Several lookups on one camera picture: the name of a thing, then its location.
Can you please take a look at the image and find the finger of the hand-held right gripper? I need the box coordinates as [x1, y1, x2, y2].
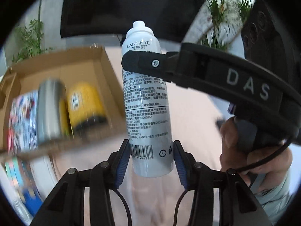
[121, 42, 210, 89]

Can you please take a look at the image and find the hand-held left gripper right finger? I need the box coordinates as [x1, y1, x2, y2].
[173, 140, 273, 226]

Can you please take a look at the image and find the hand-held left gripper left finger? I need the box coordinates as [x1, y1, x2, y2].
[30, 139, 131, 226]

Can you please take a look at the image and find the white spray bottle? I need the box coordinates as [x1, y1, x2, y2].
[121, 21, 175, 178]

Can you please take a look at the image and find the large cardboard box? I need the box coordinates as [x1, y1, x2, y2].
[0, 46, 128, 160]

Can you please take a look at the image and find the yellow label dark jar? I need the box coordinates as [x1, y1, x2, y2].
[59, 82, 107, 138]

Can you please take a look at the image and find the silver metal can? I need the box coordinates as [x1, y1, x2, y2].
[36, 79, 67, 146]

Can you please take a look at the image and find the colourful cartoon printed box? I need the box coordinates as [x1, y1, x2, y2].
[7, 91, 39, 153]

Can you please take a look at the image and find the person's right hand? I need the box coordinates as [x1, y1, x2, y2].
[219, 116, 293, 189]

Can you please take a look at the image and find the black flat screen television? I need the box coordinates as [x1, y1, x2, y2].
[60, 0, 208, 45]

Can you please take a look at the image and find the green palm plant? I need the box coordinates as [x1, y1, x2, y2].
[200, 0, 253, 52]

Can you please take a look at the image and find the blue flat board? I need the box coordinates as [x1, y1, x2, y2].
[20, 186, 44, 208]

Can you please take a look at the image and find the pastel puzzle cube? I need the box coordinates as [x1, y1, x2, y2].
[5, 157, 26, 189]

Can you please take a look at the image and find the leafy green potted tree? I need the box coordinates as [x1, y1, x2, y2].
[12, 0, 68, 64]

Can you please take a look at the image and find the black cable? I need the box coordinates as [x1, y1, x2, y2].
[173, 189, 189, 226]
[234, 140, 293, 173]
[113, 188, 131, 226]

